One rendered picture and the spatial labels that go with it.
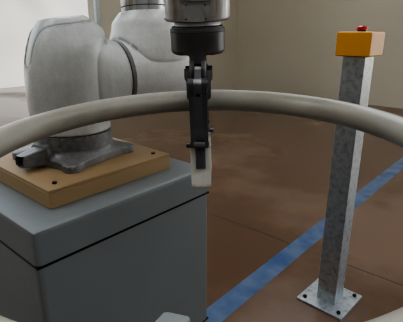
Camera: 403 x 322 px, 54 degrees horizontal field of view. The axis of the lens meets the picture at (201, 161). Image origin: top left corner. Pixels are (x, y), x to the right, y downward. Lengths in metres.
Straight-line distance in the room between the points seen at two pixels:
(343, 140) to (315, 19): 5.54
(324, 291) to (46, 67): 1.42
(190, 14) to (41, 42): 0.34
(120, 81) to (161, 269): 0.39
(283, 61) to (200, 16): 6.74
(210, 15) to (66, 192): 0.38
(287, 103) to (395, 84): 6.01
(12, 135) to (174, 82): 0.48
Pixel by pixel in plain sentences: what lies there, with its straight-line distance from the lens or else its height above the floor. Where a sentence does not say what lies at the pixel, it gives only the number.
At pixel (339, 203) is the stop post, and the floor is 0.46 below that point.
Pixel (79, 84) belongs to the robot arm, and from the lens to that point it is 0.77.
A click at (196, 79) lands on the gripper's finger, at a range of 0.52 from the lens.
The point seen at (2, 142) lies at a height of 0.97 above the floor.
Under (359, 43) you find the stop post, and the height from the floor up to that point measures 1.04.
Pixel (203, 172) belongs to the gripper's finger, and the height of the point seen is 0.88.
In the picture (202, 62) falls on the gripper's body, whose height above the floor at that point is 1.04.
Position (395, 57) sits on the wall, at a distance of 6.53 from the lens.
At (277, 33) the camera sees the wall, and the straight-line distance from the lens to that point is 7.30.
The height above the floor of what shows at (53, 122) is 0.98.
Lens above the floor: 1.08
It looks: 18 degrees down
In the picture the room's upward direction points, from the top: straight up
